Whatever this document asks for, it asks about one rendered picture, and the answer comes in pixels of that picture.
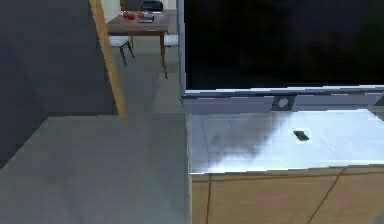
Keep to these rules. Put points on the white chair with black legs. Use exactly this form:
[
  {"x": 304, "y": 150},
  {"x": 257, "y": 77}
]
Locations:
[
  {"x": 171, "y": 39},
  {"x": 119, "y": 42}
]

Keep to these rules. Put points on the brown wooden dining table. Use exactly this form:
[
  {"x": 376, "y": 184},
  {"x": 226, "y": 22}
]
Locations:
[{"x": 140, "y": 27}]

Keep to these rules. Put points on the dark flat book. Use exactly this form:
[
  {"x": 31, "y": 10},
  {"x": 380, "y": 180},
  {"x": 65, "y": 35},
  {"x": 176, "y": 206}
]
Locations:
[{"x": 146, "y": 20}]

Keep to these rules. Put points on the wooden cabinet with grey top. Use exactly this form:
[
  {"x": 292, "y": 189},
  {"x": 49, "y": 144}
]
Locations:
[{"x": 266, "y": 193}]

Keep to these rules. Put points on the small black remote control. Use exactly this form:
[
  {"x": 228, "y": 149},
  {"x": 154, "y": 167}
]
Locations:
[{"x": 301, "y": 135}]

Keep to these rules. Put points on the black laptop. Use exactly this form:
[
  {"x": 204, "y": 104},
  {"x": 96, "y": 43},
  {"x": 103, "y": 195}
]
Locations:
[{"x": 152, "y": 6}]

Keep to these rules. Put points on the black television set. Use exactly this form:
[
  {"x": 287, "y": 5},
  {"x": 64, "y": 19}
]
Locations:
[{"x": 283, "y": 43}]

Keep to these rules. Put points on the wooden door frame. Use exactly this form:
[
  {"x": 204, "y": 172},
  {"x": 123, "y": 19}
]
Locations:
[{"x": 108, "y": 56}]

